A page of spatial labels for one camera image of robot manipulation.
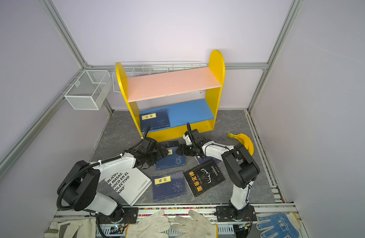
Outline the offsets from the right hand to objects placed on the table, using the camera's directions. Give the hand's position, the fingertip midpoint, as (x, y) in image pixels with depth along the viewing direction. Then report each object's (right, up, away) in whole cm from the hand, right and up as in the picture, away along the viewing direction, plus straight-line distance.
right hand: (180, 152), depth 92 cm
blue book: (+13, -5, -2) cm, 14 cm away
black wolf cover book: (-7, +5, +7) cm, 11 cm away
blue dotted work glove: (+52, -31, -22) cm, 64 cm away
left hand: (-10, -2, -3) cm, 10 cm away
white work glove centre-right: (+11, -32, -22) cm, 40 cm away
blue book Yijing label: (-6, -17, -10) cm, 20 cm away
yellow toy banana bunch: (+43, +7, +5) cm, 44 cm away
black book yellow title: (+14, -12, -8) cm, 20 cm away
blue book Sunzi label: (-5, -4, -1) cm, 7 cm away
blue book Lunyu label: (-14, +21, +1) cm, 26 cm away
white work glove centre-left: (-11, -31, -21) cm, 39 cm away
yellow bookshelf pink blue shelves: (-9, +31, +13) cm, 35 cm away
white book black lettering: (-27, -15, -12) cm, 33 cm away
